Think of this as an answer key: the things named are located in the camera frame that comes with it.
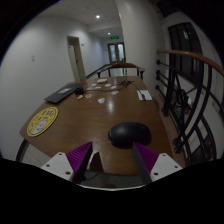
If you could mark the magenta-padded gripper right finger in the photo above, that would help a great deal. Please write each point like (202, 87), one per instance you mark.
(163, 166)

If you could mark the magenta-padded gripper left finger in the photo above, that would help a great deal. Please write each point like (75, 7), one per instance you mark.
(58, 166)

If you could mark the black computer mouse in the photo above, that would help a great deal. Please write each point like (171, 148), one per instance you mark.
(129, 134)

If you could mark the black railing with wooden handrail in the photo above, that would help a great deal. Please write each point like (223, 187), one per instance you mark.
(186, 100)

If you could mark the small tan card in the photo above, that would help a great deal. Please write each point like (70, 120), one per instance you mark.
(80, 97)
(88, 96)

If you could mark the dark grey closed laptop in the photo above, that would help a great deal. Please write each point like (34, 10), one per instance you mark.
(63, 92)

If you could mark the dark pen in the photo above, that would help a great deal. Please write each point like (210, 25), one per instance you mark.
(142, 95)

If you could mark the small black object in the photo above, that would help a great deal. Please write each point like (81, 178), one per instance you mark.
(79, 91)

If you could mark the small white card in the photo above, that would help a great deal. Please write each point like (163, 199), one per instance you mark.
(97, 88)
(113, 87)

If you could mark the pinkish card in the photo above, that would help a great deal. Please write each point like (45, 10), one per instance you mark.
(114, 92)

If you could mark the beige flat box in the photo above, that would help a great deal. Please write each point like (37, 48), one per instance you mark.
(102, 80)

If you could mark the beige door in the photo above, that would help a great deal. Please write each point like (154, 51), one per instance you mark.
(76, 60)

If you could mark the wooden chair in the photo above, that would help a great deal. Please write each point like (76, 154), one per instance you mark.
(121, 65)

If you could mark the dark framed window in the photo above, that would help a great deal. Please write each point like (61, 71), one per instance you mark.
(185, 50)

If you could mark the glass double door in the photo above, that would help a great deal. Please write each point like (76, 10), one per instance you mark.
(116, 52)

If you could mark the green exit sign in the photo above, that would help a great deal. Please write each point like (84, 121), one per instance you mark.
(114, 37)

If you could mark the round ceiling light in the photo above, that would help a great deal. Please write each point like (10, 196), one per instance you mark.
(97, 16)
(108, 33)

